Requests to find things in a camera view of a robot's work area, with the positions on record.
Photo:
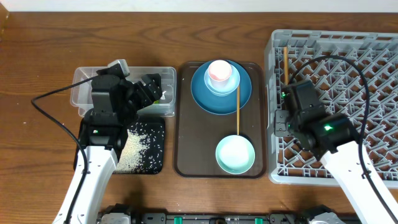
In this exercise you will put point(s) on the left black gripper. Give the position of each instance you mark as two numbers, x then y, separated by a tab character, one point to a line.
148	99

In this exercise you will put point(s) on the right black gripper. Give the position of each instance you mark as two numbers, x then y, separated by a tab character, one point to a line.
280	129

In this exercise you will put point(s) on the white rice pile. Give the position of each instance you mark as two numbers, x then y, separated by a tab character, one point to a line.
144	149

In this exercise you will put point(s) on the mint green bowl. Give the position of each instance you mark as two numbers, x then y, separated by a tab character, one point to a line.
235	154

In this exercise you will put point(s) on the white tissue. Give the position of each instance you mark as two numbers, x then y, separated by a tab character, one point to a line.
163	95

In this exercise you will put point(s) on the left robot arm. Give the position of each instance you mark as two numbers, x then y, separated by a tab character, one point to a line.
94	166

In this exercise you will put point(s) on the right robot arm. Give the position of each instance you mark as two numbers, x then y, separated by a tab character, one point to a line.
335	142

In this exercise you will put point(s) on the grey plastic dishwasher rack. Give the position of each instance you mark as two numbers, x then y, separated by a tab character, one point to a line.
354	73

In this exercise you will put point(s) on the black rectangular waste tray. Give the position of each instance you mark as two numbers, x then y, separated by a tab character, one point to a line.
108	131

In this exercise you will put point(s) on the clear plastic waste bin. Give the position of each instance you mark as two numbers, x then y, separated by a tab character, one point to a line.
81	94

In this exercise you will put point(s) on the brown plastic serving tray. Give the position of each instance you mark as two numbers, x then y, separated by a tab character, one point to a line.
197	132

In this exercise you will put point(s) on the dark blue plate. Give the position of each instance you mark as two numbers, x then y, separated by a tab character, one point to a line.
220	105

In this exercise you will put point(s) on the light blue bowl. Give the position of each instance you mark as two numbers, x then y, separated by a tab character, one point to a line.
225	87

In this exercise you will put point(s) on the pink paper cup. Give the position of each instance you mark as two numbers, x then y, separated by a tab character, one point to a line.
219	73

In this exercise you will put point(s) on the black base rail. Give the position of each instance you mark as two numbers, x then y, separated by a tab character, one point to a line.
119	214

